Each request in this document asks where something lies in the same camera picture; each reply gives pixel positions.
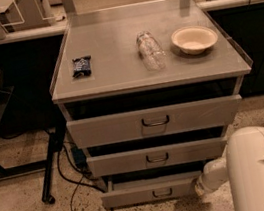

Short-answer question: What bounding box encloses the grey bottom drawer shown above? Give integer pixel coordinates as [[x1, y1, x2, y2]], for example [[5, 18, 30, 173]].
[[101, 170, 202, 209]]

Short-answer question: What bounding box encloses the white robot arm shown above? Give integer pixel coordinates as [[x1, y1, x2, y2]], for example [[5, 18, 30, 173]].
[[195, 126, 264, 211]]

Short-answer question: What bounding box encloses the dark blue snack packet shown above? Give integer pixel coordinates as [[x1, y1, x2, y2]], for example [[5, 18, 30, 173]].
[[72, 55, 92, 78]]

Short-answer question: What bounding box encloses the black floor cable left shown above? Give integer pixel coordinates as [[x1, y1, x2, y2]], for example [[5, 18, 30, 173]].
[[52, 133, 121, 211]]

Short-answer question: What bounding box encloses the white counter rail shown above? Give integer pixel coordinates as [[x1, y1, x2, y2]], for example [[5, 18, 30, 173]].
[[0, 23, 66, 44]]

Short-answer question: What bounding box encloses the grey drawer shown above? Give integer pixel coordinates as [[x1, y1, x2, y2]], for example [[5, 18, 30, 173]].
[[66, 95, 241, 149], [87, 137, 227, 177], [101, 170, 202, 209]]

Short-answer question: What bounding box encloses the grey middle drawer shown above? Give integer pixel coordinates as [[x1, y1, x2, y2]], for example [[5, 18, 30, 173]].
[[87, 137, 227, 177]]

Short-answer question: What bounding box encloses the black desk frame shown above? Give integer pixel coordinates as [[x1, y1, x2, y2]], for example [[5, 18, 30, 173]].
[[0, 58, 80, 211]]

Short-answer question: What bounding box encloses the white paper bowl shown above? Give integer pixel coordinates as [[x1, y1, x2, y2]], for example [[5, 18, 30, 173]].
[[171, 26, 218, 55]]

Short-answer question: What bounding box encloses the clear plastic bottle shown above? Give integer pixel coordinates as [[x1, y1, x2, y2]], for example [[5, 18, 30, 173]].
[[136, 31, 166, 71]]

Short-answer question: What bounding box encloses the grey drawer cabinet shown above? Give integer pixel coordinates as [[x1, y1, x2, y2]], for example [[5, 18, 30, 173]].
[[37, 0, 264, 198]]

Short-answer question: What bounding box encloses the grey top drawer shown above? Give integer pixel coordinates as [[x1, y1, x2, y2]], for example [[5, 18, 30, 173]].
[[66, 95, 241, 149]]

